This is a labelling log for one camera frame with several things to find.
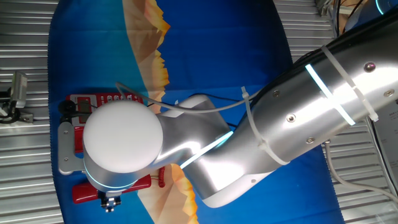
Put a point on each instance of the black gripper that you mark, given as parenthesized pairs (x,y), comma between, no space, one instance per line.
(107,194)

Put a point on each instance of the red telephone handset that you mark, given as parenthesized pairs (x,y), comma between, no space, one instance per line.
(84,193)

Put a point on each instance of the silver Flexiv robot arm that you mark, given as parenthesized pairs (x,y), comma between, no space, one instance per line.
(280,124)

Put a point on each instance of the red telephone base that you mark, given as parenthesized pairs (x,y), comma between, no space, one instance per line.
(93,98)

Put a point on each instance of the blue landscape print cloth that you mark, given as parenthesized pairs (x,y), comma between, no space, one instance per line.
(217,46)

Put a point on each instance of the white printed sign board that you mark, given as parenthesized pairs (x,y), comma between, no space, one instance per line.
(388,140)

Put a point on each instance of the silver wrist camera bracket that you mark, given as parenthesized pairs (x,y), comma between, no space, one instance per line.
(66,149)

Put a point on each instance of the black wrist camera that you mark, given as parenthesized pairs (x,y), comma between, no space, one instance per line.
(66,107)

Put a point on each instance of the black camera clamp mount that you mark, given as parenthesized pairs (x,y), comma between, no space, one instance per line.
(12,116)

